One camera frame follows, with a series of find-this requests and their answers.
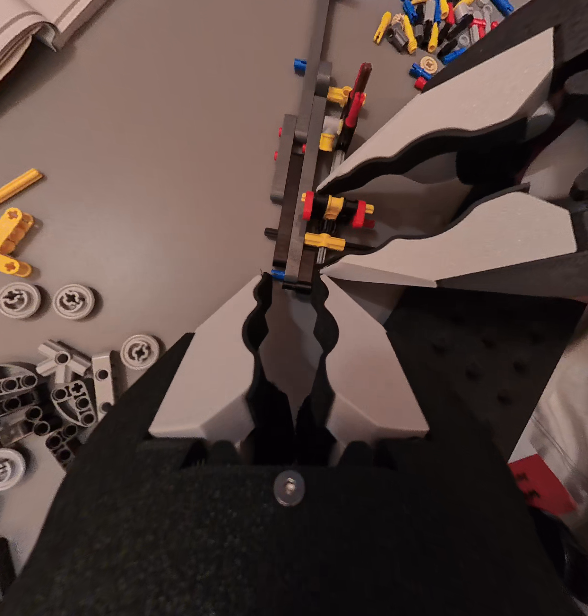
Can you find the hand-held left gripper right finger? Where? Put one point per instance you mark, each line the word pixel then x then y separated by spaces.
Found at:
pixel 376 385

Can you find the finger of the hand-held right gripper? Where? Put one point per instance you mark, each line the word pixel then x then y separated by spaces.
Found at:
pixel 467 96
pixel 491 240

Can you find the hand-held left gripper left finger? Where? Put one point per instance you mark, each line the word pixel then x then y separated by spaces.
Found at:
pixel 202 385

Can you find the brown lego axle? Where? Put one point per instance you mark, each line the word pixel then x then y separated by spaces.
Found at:
pixel 362 77

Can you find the long grey lego beam assembly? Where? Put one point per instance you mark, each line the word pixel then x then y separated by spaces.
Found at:
pixel 303 183

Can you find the grey lego wheel hub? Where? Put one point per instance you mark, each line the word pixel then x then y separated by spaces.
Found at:
pixel 73 301
pixel 18 300
pixel 2 469
pixel 141 351

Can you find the pile of small lego pins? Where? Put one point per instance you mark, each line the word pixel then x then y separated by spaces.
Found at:
pixel 443 29

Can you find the light grey lego beam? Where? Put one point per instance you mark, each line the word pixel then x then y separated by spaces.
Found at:
pixel 103 385

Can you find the yellow L-shaped lego beam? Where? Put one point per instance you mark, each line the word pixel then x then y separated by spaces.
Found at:
pixel 7 240

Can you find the long yellow lego axle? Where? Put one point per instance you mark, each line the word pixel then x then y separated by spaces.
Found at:
pixel 12 188

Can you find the open lego instruction booklet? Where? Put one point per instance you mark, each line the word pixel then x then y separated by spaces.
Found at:
pixel 24 29

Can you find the black foam pad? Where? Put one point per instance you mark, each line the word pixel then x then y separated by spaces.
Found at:
pixel 477 361

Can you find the pile of dark grey beams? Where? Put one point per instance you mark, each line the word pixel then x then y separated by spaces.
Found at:
pixel 34 409

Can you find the red badge card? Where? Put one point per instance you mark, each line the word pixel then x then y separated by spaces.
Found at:
pixel 539 486

